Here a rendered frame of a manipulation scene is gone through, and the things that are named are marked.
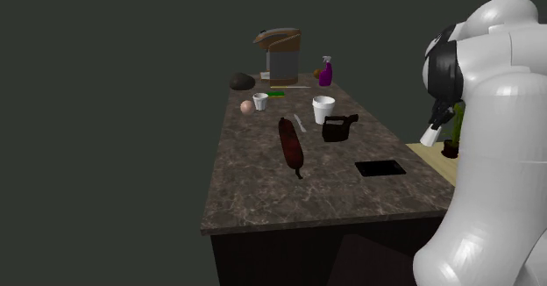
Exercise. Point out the pale wooden table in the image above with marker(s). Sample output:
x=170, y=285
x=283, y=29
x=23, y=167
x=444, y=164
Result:
x=440, y=165

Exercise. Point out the thin pale stick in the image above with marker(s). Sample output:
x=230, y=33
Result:
x=290, y=87

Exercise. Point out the marble topped dark counter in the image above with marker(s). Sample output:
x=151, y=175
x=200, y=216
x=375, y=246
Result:
x=256, y=191

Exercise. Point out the black jug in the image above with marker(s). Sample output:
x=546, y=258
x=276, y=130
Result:
x=335, y=130

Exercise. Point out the large white cup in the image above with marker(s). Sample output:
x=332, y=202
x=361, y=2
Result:
x=323, y=110

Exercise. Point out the purple spray bottle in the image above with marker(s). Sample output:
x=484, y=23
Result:
x=325, y=75

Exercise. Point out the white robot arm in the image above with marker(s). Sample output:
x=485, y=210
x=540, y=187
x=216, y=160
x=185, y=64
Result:
x=495, y=157

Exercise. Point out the silver knife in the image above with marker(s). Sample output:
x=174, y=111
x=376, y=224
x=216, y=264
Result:
x=300, y=123

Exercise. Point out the small brown round fruit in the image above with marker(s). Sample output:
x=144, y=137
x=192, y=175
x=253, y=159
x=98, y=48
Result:
x=317, y=74

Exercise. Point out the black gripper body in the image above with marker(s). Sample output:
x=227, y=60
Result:
x=440, y=113

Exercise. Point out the green potted plant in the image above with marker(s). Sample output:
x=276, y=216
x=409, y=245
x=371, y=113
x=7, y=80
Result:
x=454, y=142

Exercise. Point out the brown coffee machine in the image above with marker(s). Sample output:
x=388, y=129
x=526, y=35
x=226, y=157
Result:
x=283, y=58

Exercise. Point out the dark red sausage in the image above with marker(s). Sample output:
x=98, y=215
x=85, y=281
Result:
x=291, y=145

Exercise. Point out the small white ribbed cup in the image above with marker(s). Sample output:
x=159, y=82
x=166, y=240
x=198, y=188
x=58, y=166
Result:
x=260, y=102

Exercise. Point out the pink egg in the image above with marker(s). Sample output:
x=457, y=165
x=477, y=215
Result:
x=246, y=107

